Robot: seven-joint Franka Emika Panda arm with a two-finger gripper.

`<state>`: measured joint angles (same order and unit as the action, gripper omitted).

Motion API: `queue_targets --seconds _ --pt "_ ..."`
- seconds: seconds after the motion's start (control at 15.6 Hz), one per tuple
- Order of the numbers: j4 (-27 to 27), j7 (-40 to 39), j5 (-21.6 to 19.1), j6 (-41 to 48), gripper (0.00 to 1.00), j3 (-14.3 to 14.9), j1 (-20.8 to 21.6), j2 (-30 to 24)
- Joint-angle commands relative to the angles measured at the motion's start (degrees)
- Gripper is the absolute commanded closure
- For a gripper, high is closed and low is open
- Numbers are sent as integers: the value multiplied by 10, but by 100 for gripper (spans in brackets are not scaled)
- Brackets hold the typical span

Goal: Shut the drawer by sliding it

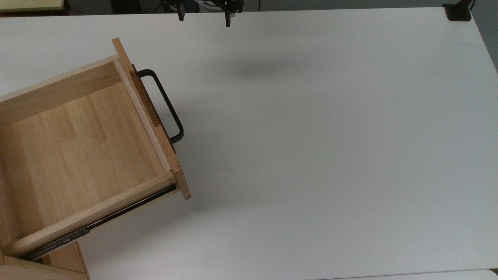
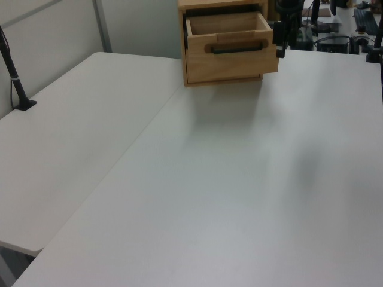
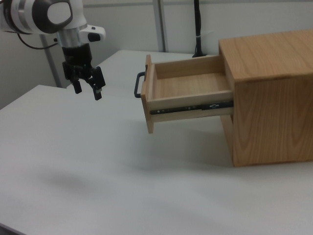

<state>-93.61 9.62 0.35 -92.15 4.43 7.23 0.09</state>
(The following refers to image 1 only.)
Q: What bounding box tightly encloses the light wooden drawer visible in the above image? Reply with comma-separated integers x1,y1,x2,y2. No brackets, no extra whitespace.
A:
0,38,191,257

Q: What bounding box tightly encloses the light wooden cabinet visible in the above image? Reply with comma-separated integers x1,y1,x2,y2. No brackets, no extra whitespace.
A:
0,240,90,280

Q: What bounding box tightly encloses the pale yellow board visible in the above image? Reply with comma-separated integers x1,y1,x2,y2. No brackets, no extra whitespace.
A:
0,0,65,12

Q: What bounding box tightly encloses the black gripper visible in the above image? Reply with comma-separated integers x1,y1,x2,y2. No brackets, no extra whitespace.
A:
161,0,244,28

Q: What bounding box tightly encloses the metal drawer slide rail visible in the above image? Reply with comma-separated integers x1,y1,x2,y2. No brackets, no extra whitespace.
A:
21,185,178,261

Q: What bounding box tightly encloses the black table clamp mount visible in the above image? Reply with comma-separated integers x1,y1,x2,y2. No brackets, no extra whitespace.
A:
443,0,476,21

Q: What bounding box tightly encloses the black metal drawer handle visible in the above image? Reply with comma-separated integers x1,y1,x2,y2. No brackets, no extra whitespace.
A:
136,69,184,144

